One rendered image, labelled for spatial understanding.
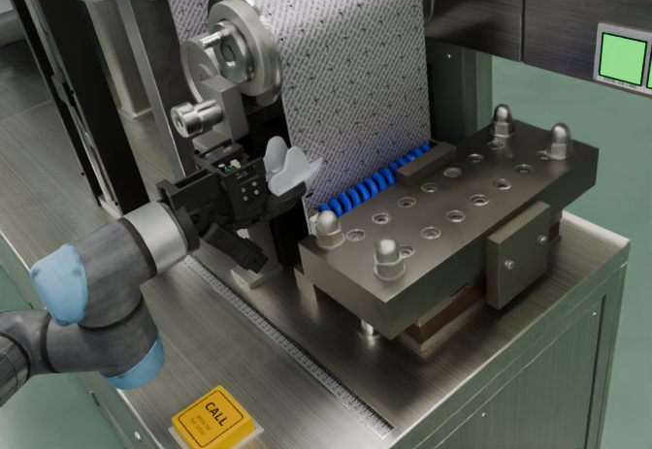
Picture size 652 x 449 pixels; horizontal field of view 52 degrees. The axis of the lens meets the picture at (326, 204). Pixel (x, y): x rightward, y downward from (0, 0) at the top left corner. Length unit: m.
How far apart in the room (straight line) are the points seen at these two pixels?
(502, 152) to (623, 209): 1.68
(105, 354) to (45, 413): 1.49
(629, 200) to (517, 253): 1.83
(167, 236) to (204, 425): 0.22
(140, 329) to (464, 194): 0.43
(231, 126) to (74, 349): 0.32
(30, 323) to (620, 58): 0.74
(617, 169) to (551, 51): 1.94
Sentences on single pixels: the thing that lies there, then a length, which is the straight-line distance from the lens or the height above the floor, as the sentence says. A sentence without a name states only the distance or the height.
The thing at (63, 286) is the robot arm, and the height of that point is 1.13.
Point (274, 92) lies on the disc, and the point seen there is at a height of 1.21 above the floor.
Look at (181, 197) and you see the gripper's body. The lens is 0.75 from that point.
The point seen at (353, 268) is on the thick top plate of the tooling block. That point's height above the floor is 1.03.
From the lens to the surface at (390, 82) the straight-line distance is 0.91.
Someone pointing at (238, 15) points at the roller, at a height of 1.30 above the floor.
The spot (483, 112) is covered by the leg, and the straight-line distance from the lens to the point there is 1.32.
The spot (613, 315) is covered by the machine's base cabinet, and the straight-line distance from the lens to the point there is 1.12.
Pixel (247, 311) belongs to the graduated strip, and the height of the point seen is 0.90.
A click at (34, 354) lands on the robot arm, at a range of 0.83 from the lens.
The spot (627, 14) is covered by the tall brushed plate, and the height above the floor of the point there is 1.24.
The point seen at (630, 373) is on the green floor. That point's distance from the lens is 2.07.
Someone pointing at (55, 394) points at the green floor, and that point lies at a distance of 2.32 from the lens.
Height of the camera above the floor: 1.54
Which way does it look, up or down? 35 degrees down
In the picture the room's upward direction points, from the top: 10 degrees counter-clockwise
